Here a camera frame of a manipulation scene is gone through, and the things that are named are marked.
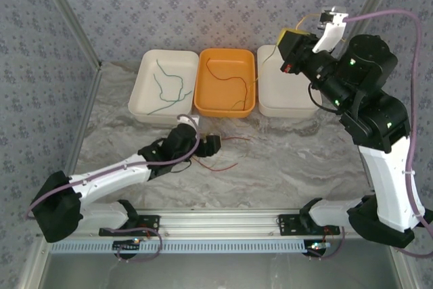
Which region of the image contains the steel sheet panel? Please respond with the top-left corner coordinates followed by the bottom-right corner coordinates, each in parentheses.
top-left (20, 238), bottom-right (417, 289)

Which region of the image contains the thin green cable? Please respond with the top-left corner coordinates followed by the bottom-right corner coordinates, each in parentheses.
top-left (147, 59), bottom-right (185, 116)
top-left (153, 72), bottom-right (193, 104)

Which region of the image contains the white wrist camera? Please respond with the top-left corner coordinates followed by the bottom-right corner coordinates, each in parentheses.
top-left (177, 114), bottom-right (201, 131)
top-left (311, 5), bottom-right (349, 55)

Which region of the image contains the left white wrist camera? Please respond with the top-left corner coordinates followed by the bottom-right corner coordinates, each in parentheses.
top-left (177, 114), bottom-right (201, 131)

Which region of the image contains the aluminium frame post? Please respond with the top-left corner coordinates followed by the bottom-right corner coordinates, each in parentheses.
top-left (33, 0), bottom-right (103, 70)
top-left (334, 0), bottom-right (405, 70)

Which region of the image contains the small adapter with LED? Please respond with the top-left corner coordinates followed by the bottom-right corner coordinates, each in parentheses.
top-left (112, 238), bottom-right (142, 252)
top-left (306, 240), bottom-right (333, 253)

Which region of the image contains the thin red cable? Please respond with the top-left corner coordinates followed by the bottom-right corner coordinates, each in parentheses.
top-left (206, 57), bottom-right (250, 101)
top-left (199, 135), bottom-right (253, 173)

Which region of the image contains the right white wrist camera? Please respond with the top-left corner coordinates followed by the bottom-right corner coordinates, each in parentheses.
top-left (311, 5), bottom-right (349, 55)

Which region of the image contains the grey slotted cable duct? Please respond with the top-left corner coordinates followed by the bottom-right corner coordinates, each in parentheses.
top-left (49, 238), bottom-right (311, 255)

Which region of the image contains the white plastic tray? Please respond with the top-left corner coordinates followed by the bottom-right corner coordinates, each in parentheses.
top-left (256, 44), bottom-right (323, 117)
top-left (128, 49), bottom-right (200, 125)

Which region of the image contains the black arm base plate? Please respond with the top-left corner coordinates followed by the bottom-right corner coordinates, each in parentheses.
top-left (98, 215), bottom-right (160, 238)
top-left (277, 213), bottom-right (341, 238)

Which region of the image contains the aluminium mounting rail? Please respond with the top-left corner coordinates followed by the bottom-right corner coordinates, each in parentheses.
top-left (77, 209), bottom-right (359, 240)

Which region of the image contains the orange plastic tray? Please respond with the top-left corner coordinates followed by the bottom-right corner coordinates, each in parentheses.
top-left (193, 47), bottom-right (256, 118)

